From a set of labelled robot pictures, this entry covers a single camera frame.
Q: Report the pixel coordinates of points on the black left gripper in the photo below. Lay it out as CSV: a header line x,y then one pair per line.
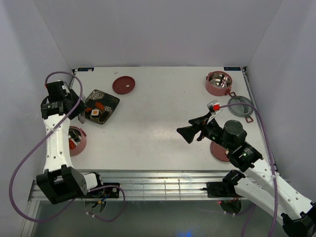
x,y
73,96

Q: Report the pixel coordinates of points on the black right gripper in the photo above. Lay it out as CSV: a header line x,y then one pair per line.
x,y
188,132

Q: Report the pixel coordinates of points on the white orange tofu cube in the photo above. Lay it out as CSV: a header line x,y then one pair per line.
x,y
95,113

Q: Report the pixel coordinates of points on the red carrot food piece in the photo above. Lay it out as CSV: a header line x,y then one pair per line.
x,y
99,106

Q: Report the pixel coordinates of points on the pink lunch bowl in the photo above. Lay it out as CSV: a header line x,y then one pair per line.
x,y
78,136
218,83

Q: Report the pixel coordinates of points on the dark red round lid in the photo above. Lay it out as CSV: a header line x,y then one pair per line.
x,y
123,85

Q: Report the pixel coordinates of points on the metal serving tongs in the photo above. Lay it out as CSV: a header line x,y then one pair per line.
x,y
81,118

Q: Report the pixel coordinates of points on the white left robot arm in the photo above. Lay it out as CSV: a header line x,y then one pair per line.
x,y
60,181

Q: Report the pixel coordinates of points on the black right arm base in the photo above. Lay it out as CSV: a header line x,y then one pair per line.
x,y
219,190

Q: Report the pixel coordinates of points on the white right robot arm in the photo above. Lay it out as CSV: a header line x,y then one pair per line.
x,y
253,177

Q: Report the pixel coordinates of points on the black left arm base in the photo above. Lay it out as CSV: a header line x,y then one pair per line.
x,y
109,192

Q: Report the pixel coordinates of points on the blue table label left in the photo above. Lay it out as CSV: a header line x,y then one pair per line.
x,y
85,69

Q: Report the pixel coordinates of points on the blue table label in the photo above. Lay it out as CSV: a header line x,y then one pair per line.
x,y
232,68
85,69

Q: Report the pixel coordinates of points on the black floral rectangular plate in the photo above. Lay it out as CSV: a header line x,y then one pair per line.
x,y
110,103

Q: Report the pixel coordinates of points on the blue table label right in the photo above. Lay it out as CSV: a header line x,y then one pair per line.
x,y
232,68

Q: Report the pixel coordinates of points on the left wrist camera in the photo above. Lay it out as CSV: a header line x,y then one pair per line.
x,y
65,89

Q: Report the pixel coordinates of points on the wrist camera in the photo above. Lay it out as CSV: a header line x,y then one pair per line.
x,y
214,109
65,89

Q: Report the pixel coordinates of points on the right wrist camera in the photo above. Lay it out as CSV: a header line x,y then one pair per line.
x,y
214,109

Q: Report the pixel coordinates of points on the aluminium front rail frame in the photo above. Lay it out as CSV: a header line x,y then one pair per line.
x,y
163,185

